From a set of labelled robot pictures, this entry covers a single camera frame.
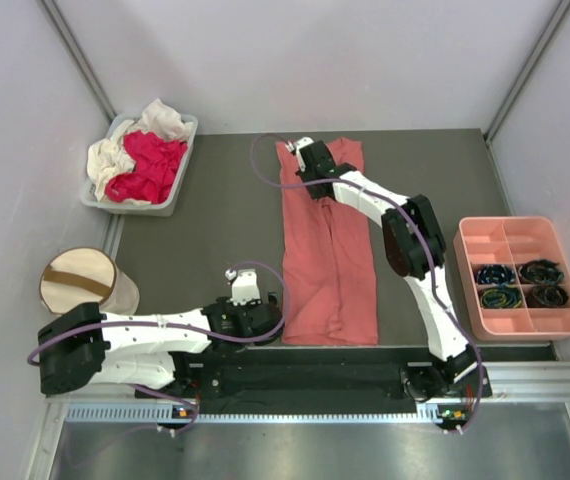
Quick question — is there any cream t-shirt in bin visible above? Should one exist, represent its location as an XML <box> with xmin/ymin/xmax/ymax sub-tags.
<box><xmin>86</xmin><ymin>98</ymin><xmax>192</xmax><ymax>209</ymax></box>

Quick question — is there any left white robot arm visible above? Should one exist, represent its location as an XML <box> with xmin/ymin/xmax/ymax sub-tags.
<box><xmin>28</xmin><ymin>295</ymin><xmax>283</xmax><ymax>397</ymax></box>

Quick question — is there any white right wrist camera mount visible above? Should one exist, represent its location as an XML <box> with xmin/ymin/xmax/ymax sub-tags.
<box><xmin>285</xmin><ymin>137</ymin><xmax>314</xmax><ymax>170</ymax></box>

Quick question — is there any magenta t-shirt in bin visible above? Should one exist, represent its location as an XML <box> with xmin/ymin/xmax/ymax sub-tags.
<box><xmin>105</xmin><ymin>131</ymin><xmax>188</xmax><ymax>204</ymax></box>

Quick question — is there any dark coiled item back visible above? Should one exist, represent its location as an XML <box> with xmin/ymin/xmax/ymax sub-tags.
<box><xmin>518</xmin><ymin>259</ymin><xmax>565</xmax><ymax>285</ymax></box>

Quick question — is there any dark coiled item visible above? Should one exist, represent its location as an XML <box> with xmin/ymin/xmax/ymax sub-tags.
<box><xmin>526</xmin><ymin>285</ymin><xmax>569</xmax><ymax>309</ymax></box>
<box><xmin>518</xmin><ymin>259</ymin><xmax>565</xmax><ymax>285</ymax></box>

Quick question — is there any grey plastic laundry bin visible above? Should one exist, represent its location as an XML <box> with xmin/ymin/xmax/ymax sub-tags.
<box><xmin>80</xmin><ymin>112</ymin><xmax>199</xmax><ymax>218</ymax></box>

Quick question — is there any dark coiled item front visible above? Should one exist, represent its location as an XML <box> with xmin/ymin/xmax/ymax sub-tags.
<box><xmin>526</xmin><ymin>285</ymin><xmax>569</xmax><ymax>309</ymax></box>

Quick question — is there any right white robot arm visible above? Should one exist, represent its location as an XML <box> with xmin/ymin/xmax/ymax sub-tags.
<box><xmin>287</xmin><ymin>137</ymin><xmax>486</xmax><ymax>401</ymax></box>

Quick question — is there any yellow blue coiled item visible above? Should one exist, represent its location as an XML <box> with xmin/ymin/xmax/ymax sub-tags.
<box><xmin>479</xmin><ymin>285</ymin><xmax>523</xmax><ymax>309</ymax></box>

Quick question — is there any slotted cable duct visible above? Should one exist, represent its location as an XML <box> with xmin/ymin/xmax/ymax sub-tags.
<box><xmin>64</xmin><ymin>403</ymin><xmax>471</xmax><ymax>424</ymax></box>

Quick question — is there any round cream fabric basket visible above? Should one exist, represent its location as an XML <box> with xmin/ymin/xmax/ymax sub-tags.
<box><xmin>39</xmin><ymin>247</ymin><xmax>140</xmax><ymax>315</ymax></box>

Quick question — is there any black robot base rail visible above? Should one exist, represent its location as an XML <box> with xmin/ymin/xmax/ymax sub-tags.
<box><xmin>161</xmin><ymin>346</ymin><xmax>471</xmax><ymax>415</ymax></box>

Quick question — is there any pink divided organizer tray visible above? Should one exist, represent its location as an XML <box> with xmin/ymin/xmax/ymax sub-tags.
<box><xmin>454</xmin><ymin>216</ymin><xmax>570</xmax><ymax>342</ymax></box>

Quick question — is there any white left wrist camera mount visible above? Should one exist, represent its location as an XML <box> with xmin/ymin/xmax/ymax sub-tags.
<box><xmin>225</xmin><ymin>268</ymin><xmax>261</xmax><ymax>306</ymax></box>

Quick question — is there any blue patterned coiled item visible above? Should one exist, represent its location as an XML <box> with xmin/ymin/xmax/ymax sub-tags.
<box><xmin>475</xmin><ymin>264</ymin><xmax>516</xmax><ymax>286</ymax></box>

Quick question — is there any salmon pink t-shirt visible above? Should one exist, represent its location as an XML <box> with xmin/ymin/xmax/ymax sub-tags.
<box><xmin>274</xmin><ymin>137</ymin><xmax>381</xmax><ymax>347</ymax></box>

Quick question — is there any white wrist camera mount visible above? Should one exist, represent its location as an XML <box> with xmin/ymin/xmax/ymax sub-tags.
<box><xmin>225</xmin><ymin>268</ymin><xmax>261</xmax><ymax>306</ymax></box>
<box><xmin>285</xmin><ymin>137</ymin><xmax>314</xmax><ymax>170</ymax></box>

